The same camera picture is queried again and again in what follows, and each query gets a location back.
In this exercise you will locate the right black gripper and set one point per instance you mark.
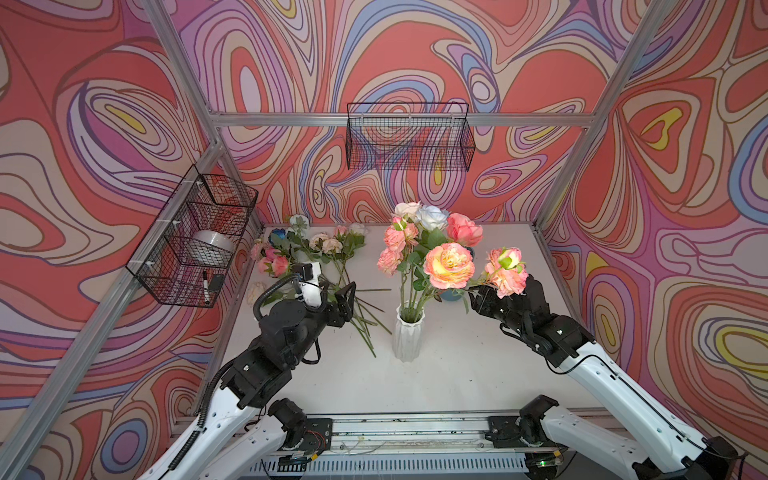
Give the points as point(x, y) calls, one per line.
point(484, 298)

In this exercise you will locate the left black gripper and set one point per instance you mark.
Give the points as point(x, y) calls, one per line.
point(344, 311)

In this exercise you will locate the pink spray rose stem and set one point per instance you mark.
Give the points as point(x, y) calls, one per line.
point(400, 239)

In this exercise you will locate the large peach double rose stem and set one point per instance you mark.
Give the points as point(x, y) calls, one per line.
point(450, 267)

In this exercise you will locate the pink artificial rose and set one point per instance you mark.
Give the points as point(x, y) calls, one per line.
point(462, 230)

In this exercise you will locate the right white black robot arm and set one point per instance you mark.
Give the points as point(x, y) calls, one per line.
point(658, 444)

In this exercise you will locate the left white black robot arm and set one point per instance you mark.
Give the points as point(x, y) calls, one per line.
point(238, 411)

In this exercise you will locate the white ribbed vase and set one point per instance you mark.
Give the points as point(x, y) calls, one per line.
point(407, 337)

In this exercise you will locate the teal ceramic vase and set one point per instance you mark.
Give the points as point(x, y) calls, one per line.
point(452, 295)

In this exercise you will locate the pile of artificial flowers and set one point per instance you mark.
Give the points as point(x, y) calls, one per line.
point(333, 250)

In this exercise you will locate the blue artificial rose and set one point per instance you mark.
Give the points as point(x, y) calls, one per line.
point(277, 236)

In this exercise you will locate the black marker pen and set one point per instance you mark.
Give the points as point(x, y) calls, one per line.
point(205, 288)

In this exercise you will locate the silver tape roll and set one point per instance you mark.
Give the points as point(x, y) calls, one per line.
point(211, 248)

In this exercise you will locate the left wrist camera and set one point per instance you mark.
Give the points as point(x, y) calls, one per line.
point(309, 279)

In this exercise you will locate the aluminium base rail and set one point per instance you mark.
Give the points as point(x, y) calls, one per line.
point(356, 446)

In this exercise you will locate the black wire basket left wall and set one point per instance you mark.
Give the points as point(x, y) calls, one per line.
point(188, 264)

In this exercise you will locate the black wire basket wall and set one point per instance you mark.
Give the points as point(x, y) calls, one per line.
point(188, 264)
point(409, 136)

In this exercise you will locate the black wire basket back wall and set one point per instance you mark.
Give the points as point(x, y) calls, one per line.
point(409, 136)

